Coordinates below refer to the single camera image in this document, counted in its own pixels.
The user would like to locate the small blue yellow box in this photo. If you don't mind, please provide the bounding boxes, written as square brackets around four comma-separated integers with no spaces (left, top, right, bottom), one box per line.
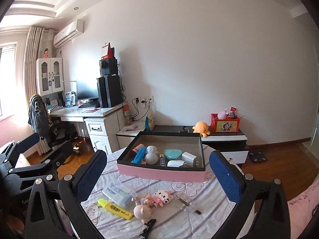
[159,154,166,167]

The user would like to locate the wall power sockets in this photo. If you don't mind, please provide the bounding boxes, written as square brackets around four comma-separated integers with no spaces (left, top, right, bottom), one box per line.
[135,96,154,107]

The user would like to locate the orange octopus plush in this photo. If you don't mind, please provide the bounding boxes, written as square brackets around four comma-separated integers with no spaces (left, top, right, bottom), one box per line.
[192,121,210,138]

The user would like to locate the blue highlighter marker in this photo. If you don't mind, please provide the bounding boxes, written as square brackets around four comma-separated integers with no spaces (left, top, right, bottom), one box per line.
[132,147,146,164]

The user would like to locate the white charger plug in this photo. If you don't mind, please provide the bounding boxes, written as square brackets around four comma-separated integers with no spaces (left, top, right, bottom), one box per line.
[182,152,198,167]

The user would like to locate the dental flossers box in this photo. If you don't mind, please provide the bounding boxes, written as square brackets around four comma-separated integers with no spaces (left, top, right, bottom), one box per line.
[102,183,135,206]

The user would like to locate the black hair claw clip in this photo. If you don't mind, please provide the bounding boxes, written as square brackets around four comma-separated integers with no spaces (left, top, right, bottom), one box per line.
[139,218,156,239]

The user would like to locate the white desk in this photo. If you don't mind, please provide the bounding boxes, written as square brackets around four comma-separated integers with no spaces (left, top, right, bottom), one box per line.
[50,103,127,154]

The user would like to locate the white glass door cabinet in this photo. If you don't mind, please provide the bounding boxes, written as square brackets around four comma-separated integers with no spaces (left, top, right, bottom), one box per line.
[36,58,64,96]

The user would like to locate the black floor scale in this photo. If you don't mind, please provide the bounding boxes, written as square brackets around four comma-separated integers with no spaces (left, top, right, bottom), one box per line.
[248,151,267,164]

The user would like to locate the black office chair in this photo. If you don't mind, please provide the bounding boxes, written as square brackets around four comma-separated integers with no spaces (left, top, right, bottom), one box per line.
[28,93,81,155]

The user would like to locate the black computer tower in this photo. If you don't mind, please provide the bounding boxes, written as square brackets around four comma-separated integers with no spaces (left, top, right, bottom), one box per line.
[97,75,122,108]

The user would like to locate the red calendar stand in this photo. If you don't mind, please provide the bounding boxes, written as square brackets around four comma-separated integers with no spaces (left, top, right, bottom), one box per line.
[101,43,115,59]

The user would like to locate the pink bed cover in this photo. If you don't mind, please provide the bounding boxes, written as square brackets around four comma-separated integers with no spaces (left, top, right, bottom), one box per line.
[288,179,318,238]

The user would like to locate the pink black storage box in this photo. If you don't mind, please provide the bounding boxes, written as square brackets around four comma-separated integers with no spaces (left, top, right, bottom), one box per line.
[117,132,206,182]

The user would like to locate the black speaker box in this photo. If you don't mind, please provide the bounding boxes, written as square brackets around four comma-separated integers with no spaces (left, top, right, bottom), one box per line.
[99,58,118,76]

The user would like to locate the low black white cabinet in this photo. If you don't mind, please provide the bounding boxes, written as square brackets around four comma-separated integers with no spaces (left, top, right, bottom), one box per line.
[116,122,250,165]

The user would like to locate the white air conditioner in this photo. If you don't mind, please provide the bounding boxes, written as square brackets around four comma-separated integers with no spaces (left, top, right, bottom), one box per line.
[53,19,84,48]

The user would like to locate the brown stick clip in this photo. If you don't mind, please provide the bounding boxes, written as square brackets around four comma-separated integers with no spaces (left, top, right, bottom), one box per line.
[176,194,202,215]

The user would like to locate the striped white quilted cover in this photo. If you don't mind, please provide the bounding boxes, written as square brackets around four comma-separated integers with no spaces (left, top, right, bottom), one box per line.
[81,149,235,238]

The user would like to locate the yellow highlighter marker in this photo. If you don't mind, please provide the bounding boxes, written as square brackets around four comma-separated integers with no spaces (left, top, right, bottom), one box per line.
[97,199,134,220]

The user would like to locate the person left hand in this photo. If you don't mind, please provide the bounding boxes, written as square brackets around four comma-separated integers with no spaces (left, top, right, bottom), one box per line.
[5,215,24,235]

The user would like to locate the orange cap bottle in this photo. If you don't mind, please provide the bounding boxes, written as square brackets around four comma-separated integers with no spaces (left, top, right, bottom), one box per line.
[123,105,132,125]

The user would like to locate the snack bag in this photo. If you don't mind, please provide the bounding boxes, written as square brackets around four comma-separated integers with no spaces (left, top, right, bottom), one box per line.
[145,112,155,131]

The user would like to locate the pink pig figurine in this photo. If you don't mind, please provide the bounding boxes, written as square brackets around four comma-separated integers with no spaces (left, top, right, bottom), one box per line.
[131,195,156,224]

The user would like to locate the pink block figure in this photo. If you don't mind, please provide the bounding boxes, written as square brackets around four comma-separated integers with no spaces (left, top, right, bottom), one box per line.
[153,190,173,207]

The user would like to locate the teal round container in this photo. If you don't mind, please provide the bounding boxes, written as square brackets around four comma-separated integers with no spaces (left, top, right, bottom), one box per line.
[164,149,183,160]

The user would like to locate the red cartoon storage box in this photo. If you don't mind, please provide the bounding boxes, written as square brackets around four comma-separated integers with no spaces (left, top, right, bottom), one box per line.
[210,113,241,133]

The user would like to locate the dark jacket on chair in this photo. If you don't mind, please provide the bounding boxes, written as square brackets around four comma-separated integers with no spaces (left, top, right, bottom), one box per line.
[28,94,53,140]

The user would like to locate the black computer monitor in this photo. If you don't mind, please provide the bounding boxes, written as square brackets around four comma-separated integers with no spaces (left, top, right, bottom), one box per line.
[76,79,98,100]

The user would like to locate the pink cylindrical case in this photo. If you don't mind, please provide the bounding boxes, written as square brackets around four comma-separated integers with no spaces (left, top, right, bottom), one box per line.
[132,144,145,154]

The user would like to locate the white small device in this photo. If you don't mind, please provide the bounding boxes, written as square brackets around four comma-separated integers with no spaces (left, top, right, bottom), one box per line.
[167,160,185,168]

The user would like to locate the white duck figurine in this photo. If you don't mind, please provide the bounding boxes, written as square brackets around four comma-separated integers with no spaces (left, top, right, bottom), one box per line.
[144,145,159,165]

